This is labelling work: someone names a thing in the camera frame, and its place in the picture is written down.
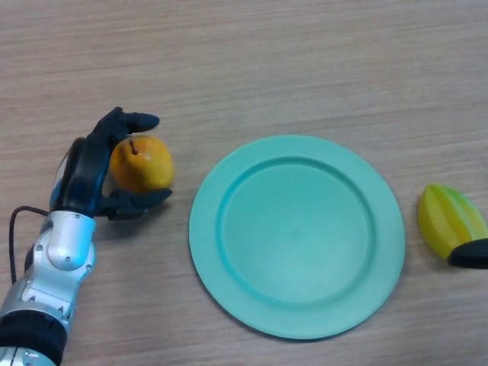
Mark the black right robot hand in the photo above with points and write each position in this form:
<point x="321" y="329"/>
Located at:
<point x="470" y="254"/>

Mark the yellow-green starfruit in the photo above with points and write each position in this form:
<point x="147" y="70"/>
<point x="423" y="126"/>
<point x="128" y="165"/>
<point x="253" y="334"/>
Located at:
<point x="446" y="221"/>

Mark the green round plate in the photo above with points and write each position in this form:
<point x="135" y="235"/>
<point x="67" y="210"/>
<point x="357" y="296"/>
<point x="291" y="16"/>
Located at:
<point x="297" y="237"/>

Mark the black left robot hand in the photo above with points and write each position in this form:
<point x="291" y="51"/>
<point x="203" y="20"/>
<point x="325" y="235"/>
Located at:
<point x="82" y="175"/>

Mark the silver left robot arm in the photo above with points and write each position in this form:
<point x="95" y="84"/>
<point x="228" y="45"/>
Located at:
<point x="49" y="274"/>

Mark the yellow pear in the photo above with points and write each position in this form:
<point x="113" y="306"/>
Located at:
<point x="143" y="164"/>

